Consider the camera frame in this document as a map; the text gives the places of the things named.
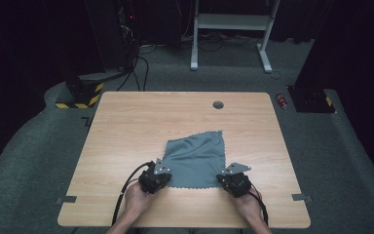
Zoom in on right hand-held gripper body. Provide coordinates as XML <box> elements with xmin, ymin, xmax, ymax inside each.
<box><xmin>216</xmin><ymin>162</ymin><xmax>253</xmax><ymax>199</ymax></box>

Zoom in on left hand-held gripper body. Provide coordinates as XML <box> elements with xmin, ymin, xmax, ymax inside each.
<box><xmin>138</xmin><ymin>158</ymin><xmax>173</xmax><ymax>195</ymax></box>

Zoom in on grey cloth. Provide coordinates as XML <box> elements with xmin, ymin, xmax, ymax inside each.
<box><xmin>164</xmin><ymin>130</ymin><xmax>227</xmax><ymax>190</ymax></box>

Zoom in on person's right hand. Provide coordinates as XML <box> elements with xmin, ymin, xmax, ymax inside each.
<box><xmin>232</xmin><ymin>188</ymin><xmax>263</xmax><ymax>225</ymax></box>

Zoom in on person's left hand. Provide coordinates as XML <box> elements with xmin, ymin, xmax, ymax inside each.
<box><xmin>124</xmin><ymin>181</ymin><xmax>159</xmax><ymax>222</ymax></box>

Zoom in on grey tape strip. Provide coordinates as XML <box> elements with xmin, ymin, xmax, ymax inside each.
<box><xmin>56</xmin><ymin>195</ymin><xmax>78</xmax><ymax>205</ymax></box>
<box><xmin>291</xmin><ymin>193</ymin><xmax>314</xmax><ymax>203</ymax></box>

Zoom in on red can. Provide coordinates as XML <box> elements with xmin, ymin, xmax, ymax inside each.
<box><xmin>275</xmin><ymin>93</ymin><xmax>289</xmax><ymax>110</ymax></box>

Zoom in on yellow black striped base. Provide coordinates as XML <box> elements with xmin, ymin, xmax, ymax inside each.
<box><xmin>55</xmin><ymin>80</ymin><xmax>106</xmax><ymax>110</ymax></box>

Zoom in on black stand base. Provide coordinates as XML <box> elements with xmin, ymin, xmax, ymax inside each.
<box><xmin>286</xmin><ymin>85</ymin><xmax>336</xmax><ymax>114</ymax></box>

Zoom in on dark equipment rack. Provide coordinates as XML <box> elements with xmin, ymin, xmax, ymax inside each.
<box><xmin>116</xmin><ymin>0</ymin><xmax>141</xmax><ymax>67</ymax></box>

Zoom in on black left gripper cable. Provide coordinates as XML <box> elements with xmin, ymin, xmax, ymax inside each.
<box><xmin>111</xmin><ymin>161</ymin><xmax>152</xmax><ymax>226</ymax></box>

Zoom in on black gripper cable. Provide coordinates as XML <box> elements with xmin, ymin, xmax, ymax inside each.
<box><xmin>247</xmin><ymin>182</ymin><xmax>270</xmax><ymax>227</ymax></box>
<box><xmin>111</xmin><ymin>161</ymin><xmax>152</xmax><ymax>226</ymax></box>

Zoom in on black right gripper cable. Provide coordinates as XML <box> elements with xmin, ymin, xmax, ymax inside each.
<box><xmin>247</xmin><ymin>182</ymin><xmax>270</xmax><ymax>227</ymax></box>

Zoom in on black floor cables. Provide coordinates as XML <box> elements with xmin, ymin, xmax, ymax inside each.
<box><xmin>116</xmin><ymin>43</ymin><xmax>159</xmax><ymax>93</ymax></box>

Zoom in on white metal stand frame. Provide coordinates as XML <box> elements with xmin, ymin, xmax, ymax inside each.
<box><xmin>190</xmin><ymin>0</ymin><xmax>282</xmax><ymax>74</ymax></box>

